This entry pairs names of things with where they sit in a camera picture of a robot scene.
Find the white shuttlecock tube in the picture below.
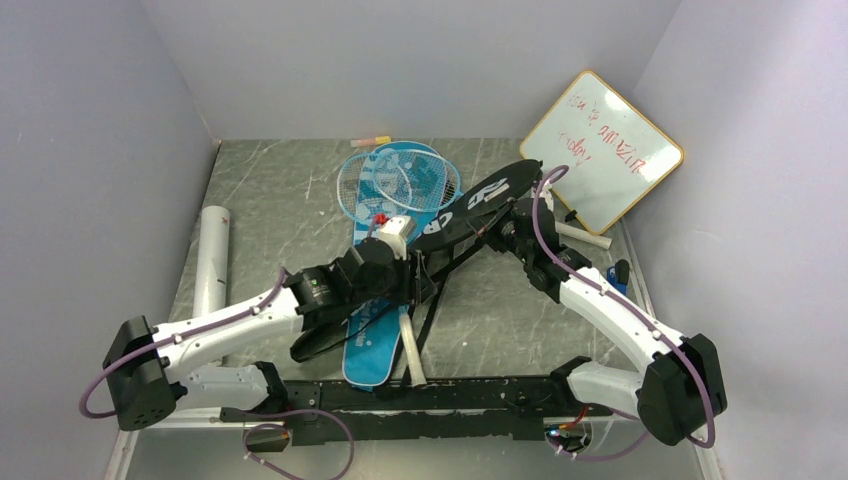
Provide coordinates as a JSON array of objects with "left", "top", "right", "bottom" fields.
[{"left": 193, "top": 206, "right": 230, "bottom": 317}]

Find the whiteboard with orange frame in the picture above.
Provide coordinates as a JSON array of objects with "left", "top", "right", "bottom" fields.
[{"left": 519, "top": 70, "right": 684, "bottom": 235}]

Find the blue racket cover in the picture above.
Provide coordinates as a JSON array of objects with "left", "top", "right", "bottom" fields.
[{"left": 342, "top": 141, "right": 439, "bottom": 392}]

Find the black racket cover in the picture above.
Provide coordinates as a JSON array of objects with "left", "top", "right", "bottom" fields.
[{"left": 284, "top": 160, "right": 541, "bottom": 363}]

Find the blue marker pen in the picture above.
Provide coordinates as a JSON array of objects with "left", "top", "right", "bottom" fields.
[{"left": 606, "top": 259, "right": 631, "bottom": 296}]

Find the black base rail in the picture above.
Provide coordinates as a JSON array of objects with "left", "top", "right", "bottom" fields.
[{"left": 221, "top": 376, "right": 614, "bottom": 446}]

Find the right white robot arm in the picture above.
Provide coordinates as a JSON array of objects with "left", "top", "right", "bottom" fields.
[{"left": 476, "top": 198, "right": 727, "bottom": 448}]

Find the orange yellow marker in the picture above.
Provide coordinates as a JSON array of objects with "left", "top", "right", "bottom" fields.
[{"left": 350, "top": 136, "right": 392, "bottom": 148}]

